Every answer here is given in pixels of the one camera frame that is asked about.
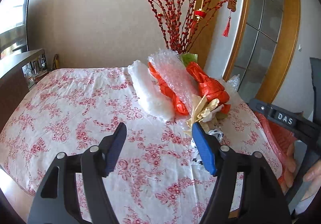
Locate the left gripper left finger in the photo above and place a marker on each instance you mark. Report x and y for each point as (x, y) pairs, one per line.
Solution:
(56, 200)

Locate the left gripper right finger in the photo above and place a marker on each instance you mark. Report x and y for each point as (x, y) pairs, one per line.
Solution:
(262, 200)

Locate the light green paw-print bag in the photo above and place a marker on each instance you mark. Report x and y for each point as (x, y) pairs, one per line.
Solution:
(186, 58)

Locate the clear bubble wrap sheet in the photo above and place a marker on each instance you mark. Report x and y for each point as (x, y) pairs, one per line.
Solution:
(171, 70)

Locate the red lined trash basket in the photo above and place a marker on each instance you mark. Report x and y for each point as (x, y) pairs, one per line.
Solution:
(281, 141)

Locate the person's right hand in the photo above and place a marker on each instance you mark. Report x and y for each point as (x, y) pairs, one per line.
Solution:
(313, 174)

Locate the white black paw-print bag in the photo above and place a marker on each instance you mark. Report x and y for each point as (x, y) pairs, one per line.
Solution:
(215, 136)

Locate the wooden framed glass door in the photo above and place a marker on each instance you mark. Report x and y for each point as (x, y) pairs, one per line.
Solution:
(264, 48)

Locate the floral pink white tablecloth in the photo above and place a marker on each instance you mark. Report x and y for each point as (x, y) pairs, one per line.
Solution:
(83, 146)

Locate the cream plastic bag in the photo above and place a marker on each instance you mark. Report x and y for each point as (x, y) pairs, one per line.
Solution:
(203, 112)

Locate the orange plastic bag right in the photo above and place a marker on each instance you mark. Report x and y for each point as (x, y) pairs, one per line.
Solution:
(209, 87)

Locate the orange plastic bag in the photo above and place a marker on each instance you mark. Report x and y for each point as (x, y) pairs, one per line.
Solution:
(179, 106)
(209, 87)

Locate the white foam wrap bundle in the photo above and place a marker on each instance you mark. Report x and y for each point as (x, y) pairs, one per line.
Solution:
(149, 95)

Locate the orange plastic bag left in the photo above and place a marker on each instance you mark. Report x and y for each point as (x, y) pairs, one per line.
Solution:
(179, 106)

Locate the hanging fu charm with tassel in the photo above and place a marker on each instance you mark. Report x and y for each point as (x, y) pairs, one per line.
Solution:
(232, 7)

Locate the red lantern ornament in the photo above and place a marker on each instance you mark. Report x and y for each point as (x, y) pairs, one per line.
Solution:
(199, 14)

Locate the red berry branch bouquet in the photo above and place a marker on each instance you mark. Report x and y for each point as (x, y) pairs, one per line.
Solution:
(177, 23)

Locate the flat screen television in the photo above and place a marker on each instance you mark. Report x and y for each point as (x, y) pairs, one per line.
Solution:
(14, 28)

